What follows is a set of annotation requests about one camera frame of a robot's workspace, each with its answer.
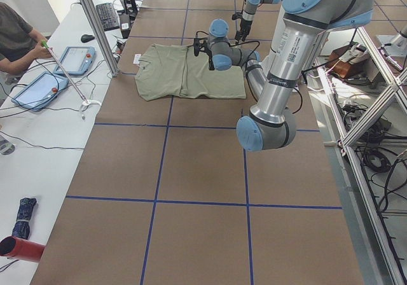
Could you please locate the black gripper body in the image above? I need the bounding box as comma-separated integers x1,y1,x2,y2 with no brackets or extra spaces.
208,52,215,71
237,18,252,37

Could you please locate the olive green long-sleeve shirt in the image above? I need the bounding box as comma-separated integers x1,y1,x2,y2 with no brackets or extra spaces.
135,44,246,101

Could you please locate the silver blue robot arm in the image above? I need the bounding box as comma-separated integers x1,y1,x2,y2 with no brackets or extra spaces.
232,0,281,43
206,0,374,151

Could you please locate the white paper hang tag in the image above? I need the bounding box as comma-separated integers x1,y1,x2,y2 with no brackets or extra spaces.
134,53,141,65

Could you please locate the black computer keyboard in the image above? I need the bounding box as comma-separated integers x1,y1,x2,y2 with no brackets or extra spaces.
95,3,120,31

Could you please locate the black computer mouse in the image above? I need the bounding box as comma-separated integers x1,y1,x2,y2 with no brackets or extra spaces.
80,34,95,43

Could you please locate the long metal grabber stick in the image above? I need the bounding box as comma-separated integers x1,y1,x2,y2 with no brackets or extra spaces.
41,40,102,120

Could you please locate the far blue teach pendant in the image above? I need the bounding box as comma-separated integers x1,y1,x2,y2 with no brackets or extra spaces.
59,46,95,76

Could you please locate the blue teach pendant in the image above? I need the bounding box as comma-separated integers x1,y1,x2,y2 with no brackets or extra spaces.
59,46,95,76
11,72,68,111

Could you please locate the near blue teach pendant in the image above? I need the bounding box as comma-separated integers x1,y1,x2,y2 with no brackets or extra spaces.
11,72,68,111

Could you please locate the seated person in olive shirt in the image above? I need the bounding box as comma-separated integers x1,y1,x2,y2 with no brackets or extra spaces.
1,3,52,76

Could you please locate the folded dark blue umbrella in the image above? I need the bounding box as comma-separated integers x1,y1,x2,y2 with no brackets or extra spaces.
12,197,37,240

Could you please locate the red cylinder tube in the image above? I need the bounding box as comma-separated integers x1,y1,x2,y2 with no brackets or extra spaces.
1,236,45,263

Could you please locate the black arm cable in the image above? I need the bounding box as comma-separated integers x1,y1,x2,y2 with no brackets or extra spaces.
194,30,262,57

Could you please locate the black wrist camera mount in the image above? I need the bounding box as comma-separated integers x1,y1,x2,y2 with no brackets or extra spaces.
193,38,207,57

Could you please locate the aluminium frame post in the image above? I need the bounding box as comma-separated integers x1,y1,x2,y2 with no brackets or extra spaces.
79,0,119,77

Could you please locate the aluminium side frame rail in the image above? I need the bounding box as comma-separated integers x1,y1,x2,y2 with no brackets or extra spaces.
317,27,406,284

